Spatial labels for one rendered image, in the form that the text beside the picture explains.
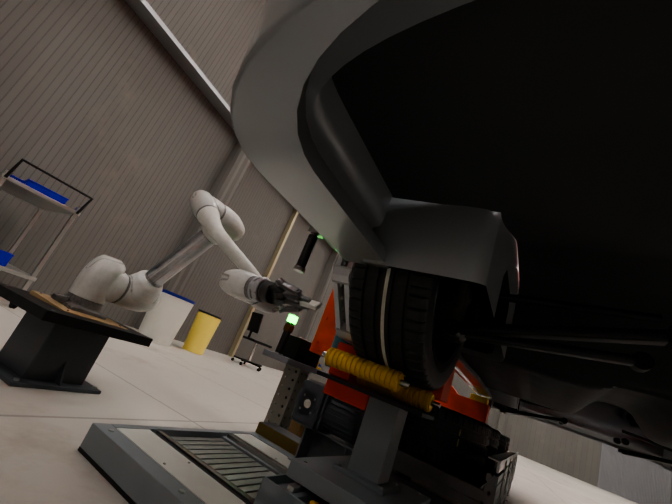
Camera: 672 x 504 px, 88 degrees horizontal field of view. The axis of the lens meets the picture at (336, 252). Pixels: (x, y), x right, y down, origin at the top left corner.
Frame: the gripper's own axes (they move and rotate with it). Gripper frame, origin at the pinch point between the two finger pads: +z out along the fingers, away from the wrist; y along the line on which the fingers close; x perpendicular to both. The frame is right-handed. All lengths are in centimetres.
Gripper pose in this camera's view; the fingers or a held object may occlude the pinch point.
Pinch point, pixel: (310, 304)
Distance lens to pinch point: 114.6
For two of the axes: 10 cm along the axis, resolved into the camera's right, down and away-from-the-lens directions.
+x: 5.5, -3.1, 7.7
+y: -0.5, -9.4, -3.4
